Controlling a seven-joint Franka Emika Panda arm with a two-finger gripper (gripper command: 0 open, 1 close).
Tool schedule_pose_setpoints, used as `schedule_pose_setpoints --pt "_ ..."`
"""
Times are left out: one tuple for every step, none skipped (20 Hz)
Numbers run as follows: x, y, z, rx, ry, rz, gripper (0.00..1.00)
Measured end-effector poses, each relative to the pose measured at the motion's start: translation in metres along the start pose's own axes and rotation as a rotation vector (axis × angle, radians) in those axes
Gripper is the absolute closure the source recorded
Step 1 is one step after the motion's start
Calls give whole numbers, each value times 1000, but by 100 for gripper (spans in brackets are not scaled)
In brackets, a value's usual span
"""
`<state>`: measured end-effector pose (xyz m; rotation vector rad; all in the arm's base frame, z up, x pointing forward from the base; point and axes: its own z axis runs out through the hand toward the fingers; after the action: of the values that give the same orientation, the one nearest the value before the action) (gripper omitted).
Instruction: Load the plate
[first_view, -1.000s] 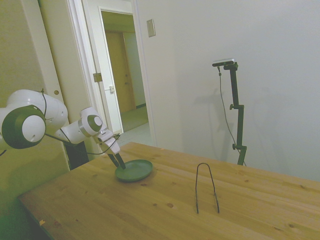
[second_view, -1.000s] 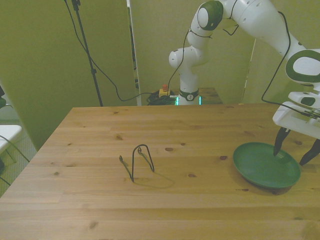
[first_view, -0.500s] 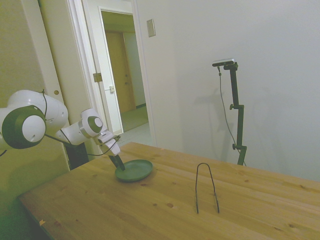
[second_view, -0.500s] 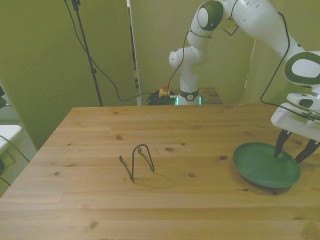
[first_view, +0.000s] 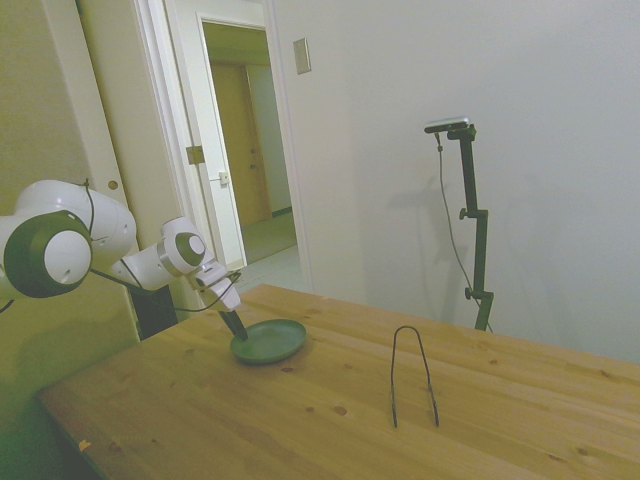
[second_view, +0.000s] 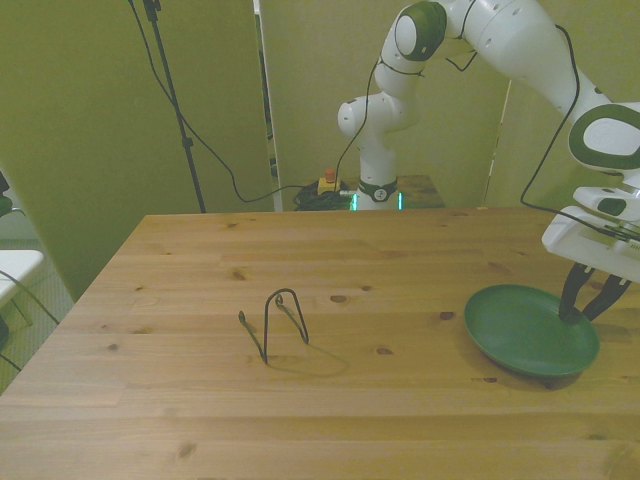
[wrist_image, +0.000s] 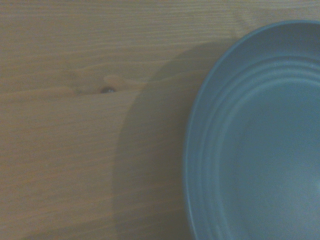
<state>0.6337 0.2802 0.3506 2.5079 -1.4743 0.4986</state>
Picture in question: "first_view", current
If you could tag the grey exterior camera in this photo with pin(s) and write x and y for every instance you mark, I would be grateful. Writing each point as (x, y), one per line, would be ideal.
(447, 124)

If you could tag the white door frame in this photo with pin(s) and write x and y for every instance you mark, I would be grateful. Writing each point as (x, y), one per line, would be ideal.
(285, 175)

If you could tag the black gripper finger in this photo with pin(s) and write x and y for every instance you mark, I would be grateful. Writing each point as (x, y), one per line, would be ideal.
(239, 327)
(229, 324)

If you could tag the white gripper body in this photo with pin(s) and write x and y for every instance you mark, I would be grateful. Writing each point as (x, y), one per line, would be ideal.
(225, 297)

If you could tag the black jointed camera stand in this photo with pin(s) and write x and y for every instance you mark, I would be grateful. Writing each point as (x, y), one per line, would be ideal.
(481, 250)

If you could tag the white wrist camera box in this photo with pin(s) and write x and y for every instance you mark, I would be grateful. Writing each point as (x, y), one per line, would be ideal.
(212, 275)

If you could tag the dark green round plate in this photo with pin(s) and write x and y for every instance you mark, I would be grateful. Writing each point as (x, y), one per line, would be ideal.
(272, 342)

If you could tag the brass door hinge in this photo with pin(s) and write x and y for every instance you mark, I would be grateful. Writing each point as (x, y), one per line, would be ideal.
(195, 155)

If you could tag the pale room divider panel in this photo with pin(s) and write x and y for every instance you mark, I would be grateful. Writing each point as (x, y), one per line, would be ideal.
(35, 100)

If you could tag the cream room door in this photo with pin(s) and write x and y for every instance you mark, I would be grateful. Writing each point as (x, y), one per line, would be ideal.
(135, 125)

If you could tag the brown wooden hallway door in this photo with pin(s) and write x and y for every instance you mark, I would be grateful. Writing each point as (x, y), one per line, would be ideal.
(235, 150)

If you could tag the beige wall switch plate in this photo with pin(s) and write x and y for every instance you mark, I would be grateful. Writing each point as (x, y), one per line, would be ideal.
(301, 56)

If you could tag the white door latch plate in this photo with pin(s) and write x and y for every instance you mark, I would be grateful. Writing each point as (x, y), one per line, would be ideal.
(223, 178)

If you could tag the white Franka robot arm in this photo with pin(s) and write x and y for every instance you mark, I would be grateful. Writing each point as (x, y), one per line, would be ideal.
(60, 250)

